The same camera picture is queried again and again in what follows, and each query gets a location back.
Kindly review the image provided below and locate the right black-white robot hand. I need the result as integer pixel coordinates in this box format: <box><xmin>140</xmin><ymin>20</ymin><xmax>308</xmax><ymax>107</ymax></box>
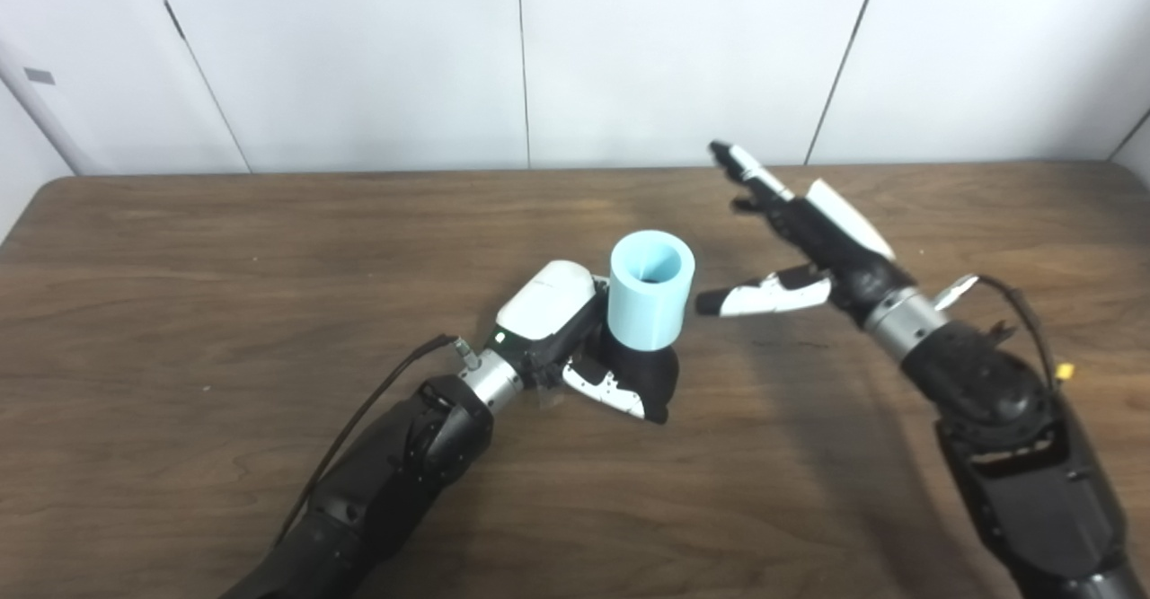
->
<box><xmin>694</xmin><ymin>140</ymin><xmax>917</xmax><ymax>330</ymax></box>

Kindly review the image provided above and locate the light blue cylinder cup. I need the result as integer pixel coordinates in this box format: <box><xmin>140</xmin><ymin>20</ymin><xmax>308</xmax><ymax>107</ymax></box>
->
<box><xmin>607</xmin><ymin>230</ymin><xmax>696</xmax><ymax>351</ymax></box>

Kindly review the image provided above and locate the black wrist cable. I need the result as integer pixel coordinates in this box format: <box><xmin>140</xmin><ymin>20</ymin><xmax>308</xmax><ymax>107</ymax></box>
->
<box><xmin>933</xmin><ymin>274</ymin><xmax>1061</xmax><ymax>393</ymax></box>
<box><xmin>270</xmin><ymin>334</ymin><xmax>482</xmax><ymax>551</ymax></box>

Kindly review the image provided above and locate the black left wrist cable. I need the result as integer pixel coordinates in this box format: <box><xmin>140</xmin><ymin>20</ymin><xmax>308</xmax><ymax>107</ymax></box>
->
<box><xmin>270</xmin><ymin>334</ymin><xmax>482</xmax><ymax>551</ymax></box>

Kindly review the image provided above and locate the black flared nozzle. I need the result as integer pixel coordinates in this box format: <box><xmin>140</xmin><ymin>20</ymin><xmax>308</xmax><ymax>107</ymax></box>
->
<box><xmin>588</xmin><ymin>330</ymin><xmax>681</xmax><ymax>425</ymax></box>

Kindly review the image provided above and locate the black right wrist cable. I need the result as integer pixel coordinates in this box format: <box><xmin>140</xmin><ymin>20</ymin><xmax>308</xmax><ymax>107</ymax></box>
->
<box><xmin>933</xmin><ymin>274</ymin><xmax>1061</xmax><ymax>393</ymax></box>

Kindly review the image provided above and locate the left black-white robot hand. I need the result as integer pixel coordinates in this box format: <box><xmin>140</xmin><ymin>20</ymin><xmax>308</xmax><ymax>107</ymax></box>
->
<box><xmin>485</xmin><ymin>260</ymin><xmax>670</xmax><ymax>425</ymax></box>

